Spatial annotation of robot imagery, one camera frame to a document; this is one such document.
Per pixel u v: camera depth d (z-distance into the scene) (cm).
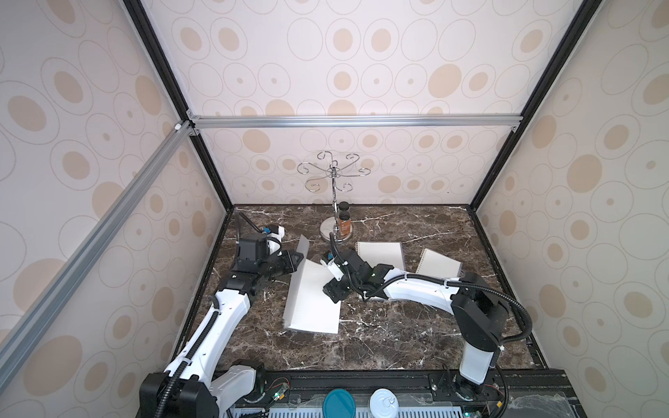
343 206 104
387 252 104
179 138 83
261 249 61
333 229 110
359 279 66
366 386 75
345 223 103
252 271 59
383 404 67
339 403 65
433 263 101
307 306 92
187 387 38
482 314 47
